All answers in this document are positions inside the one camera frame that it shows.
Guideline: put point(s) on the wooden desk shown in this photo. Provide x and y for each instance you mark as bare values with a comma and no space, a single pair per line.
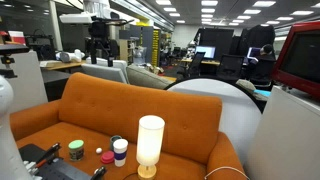
63,65

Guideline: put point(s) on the black mesh office chair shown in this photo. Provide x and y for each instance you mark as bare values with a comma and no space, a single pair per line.
230,66

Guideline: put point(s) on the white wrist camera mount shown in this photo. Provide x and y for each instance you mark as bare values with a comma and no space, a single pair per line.
75,18

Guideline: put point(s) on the orange fabric sofa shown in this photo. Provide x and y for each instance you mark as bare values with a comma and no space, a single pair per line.
133,106

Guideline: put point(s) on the white robot part on desk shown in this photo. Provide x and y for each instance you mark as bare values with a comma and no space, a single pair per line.
71,56

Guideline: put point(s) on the grey chair back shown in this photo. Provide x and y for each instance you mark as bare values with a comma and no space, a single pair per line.
103,72

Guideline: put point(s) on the black perforated breadboard table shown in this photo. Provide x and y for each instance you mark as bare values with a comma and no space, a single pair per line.
63,171

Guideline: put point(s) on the red and white box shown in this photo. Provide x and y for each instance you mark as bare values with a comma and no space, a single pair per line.
16,36

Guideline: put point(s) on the jar with pale green lid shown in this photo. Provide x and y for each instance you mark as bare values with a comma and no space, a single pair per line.
76,151

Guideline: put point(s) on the black partition screen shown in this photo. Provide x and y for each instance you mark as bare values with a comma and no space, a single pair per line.
216,38

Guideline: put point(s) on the teal green metal cup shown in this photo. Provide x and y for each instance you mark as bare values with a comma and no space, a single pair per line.
113,141

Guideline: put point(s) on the white cup purple band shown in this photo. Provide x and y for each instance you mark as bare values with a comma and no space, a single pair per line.
120,146

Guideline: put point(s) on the lit laptop screen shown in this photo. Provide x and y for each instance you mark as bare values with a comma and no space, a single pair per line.
253,52

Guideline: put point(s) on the white partition panel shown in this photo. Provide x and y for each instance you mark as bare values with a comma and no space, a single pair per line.
286,140

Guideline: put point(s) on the seated person in black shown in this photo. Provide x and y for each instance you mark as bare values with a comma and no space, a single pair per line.
266,65

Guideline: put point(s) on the pink round lid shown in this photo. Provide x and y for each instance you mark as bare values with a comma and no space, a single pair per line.
107,157

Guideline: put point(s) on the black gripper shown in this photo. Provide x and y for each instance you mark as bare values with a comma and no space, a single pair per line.
99,30

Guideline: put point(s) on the lit computer monitor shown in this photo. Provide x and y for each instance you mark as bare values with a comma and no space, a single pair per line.
205,52

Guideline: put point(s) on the white board panel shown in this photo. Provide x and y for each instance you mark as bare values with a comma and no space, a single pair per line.
26,83

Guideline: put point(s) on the grey fabric sofa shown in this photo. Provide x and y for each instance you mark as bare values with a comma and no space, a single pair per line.
146,78

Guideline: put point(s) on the black camera on stand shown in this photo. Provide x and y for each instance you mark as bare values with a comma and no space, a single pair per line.
10,49

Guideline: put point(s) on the grey cabinet yellow stripe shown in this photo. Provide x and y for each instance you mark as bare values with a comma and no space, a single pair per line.
146,43

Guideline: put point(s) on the red framed monitor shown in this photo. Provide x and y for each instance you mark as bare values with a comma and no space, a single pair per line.
300,56

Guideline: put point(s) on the black orange bar clamp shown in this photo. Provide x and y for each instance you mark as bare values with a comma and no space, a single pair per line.
99,172
50,151

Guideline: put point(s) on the white round table top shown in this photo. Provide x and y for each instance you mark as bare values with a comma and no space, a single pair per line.
233,110

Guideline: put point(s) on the small white ball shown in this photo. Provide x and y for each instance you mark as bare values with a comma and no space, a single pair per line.
98,150

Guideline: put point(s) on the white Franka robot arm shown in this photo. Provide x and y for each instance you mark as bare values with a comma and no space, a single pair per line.
6,140

